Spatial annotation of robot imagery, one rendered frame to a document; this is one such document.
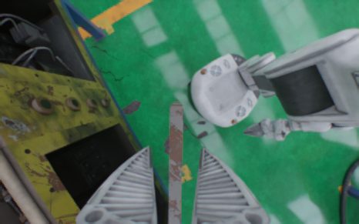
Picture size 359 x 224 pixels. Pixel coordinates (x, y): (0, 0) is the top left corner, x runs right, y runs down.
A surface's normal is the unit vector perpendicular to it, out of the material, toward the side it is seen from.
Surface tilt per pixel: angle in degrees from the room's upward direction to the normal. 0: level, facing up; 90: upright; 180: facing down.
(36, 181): 90
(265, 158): 0
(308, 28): 0
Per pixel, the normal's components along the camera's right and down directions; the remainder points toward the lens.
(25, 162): 0.88, -0.47
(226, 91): 0.02, 0.09
